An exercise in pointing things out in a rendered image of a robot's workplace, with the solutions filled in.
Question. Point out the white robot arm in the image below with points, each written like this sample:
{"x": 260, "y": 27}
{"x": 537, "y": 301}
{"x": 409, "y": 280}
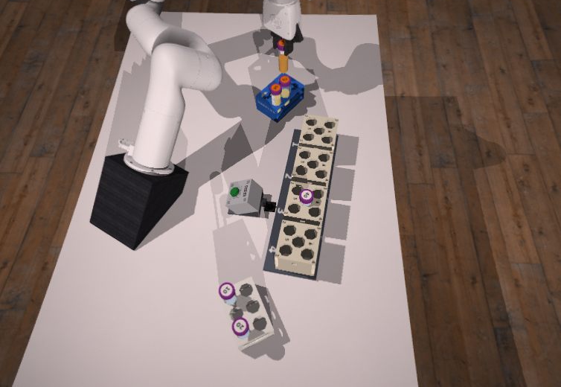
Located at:
{"x": 174, "y": 65}

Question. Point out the blue tube rack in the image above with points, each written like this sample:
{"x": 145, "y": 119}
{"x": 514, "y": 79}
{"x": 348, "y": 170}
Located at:
{"x": 265, "y": 105}

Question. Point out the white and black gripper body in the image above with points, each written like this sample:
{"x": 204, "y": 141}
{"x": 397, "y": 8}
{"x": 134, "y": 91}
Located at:
{"x": 282, "y": 18}

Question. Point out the beige bucket adapter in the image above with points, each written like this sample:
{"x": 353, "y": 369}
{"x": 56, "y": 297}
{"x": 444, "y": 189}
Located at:
{"x": 296, "y": 242}
{"x": 311, "y": 214}
{"x": 312, "y": 166}
{"x": 319, "y": 132}

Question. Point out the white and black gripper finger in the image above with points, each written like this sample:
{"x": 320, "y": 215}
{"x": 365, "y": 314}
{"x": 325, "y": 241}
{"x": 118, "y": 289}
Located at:
{"x": 288, "y": 46}
{"x": 275, "y": 39}

